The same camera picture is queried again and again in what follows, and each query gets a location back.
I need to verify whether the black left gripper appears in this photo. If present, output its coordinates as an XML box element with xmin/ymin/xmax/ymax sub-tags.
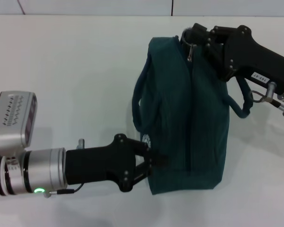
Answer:
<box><xmin>64</xmin><ymin>133</ymin><xmax>170</xmax><ymax>193</ymax></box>

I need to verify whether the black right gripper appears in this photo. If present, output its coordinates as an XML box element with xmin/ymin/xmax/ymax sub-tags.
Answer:
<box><xmin>192</xmin><ymin>22</ymin><xmax>284</xmax><ymax>96</ymax></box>

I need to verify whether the dark teal insulated lunch bag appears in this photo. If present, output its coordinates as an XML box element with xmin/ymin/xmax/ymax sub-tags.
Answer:
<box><xmin>132</xmin><ymin>28</ymin><xmax>254</xmax><ymax>196</ymax></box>

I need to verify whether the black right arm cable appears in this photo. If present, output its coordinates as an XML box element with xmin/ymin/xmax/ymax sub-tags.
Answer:
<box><xmin>250</xmin><ymin>81</ymin><xmax>284</xmax><ymax>118</ymax></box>

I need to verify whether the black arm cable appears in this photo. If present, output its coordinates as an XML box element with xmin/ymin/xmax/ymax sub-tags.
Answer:
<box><xmin>43</xmin><ymin>138</ymin><xmax>86</xmax><ymax>199</ymax></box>
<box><xmin>250</xmin><ymin>81</ymin><xmax>284</xmax><ymax>118</ymax></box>

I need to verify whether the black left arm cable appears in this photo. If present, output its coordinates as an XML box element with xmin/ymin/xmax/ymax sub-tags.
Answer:
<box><xmin>43</xmin><ymin>138</ymin><xmax>86</xmax><ymax>199</ymax></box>

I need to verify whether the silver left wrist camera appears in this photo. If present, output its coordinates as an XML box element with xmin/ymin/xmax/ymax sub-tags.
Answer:
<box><xmin>0</xmin><ymin>91</ymin><xmax>38</xmax><ymax>157</ymax></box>

